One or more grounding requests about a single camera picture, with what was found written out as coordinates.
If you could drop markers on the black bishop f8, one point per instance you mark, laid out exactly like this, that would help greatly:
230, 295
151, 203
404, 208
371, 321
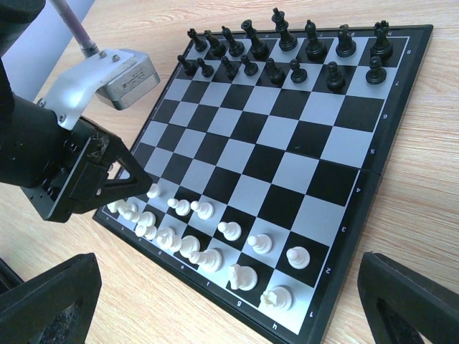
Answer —
315, 48

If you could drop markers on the white queen piece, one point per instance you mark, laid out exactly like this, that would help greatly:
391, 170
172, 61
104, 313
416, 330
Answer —
167, 239

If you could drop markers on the black pawn eight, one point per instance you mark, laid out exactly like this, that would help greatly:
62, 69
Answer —
276, 74

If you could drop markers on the black knight g8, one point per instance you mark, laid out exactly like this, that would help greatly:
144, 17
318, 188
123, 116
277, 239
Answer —
346, 45

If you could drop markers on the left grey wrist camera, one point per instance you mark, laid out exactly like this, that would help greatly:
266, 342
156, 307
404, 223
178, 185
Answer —
131, 85

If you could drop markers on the black pawn six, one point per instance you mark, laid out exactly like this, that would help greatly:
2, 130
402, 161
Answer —
376, 74

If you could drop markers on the white king piece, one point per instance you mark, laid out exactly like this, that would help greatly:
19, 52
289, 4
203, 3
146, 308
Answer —
189, 244

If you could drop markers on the white knight g1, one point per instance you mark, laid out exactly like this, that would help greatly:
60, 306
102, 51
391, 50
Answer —
242, 277

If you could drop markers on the black and silver chessboard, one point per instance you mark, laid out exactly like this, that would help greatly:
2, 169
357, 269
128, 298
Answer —
298, 162

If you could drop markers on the white bishop c1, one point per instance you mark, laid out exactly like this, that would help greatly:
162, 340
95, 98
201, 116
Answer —
146, 226

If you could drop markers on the black pawn three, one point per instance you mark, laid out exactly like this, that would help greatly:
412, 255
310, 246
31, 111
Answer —
251, 68

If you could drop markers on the white rook h1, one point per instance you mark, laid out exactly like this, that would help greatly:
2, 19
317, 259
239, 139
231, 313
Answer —
278, 298

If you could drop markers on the black bishop c8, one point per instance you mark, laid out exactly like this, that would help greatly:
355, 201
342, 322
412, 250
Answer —
236, 48

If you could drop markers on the black pawn four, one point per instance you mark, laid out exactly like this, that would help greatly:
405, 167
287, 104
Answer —
298, 74

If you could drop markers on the black rook a8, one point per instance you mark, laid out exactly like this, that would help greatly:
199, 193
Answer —
199, 44

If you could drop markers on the white rook a1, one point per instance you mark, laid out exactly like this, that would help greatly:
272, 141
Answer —
116, 206

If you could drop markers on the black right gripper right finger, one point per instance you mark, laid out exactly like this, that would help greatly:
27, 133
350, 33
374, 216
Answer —
403, 306

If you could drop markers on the white pawn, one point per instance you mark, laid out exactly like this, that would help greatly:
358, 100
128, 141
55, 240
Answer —
261, 243
181, 207
154, 191
204, 210

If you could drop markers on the black pawn two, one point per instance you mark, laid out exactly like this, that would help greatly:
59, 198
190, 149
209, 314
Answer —
230, 69

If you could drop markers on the black pawn five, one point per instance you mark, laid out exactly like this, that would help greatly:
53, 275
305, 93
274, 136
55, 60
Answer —
335, 79

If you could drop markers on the black pawn seven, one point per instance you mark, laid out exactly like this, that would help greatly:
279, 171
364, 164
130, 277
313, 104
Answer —
188, 67

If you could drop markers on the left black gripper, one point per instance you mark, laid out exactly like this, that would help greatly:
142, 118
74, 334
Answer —
63, 172

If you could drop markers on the black rook h8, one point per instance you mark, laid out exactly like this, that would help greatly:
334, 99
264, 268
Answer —
382, 47

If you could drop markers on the black king e8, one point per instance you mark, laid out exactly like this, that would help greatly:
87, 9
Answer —
288, 41

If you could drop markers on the black queen d8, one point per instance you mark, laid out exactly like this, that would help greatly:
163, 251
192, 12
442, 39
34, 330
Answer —
259, 49

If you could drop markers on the white pawn lowest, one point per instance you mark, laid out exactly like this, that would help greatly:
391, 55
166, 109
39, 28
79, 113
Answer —
231, 230

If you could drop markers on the black pawn one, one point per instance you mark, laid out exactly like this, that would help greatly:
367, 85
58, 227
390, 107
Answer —
207, 70

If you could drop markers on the black knight b8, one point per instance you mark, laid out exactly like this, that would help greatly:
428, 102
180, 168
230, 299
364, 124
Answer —
217, 47

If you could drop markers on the white knight b1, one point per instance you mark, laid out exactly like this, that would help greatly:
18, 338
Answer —
129, 212

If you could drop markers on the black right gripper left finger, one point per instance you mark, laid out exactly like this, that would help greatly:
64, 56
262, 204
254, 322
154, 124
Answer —
56, 306

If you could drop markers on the white chess piece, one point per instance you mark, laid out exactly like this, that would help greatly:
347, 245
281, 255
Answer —
298, 257

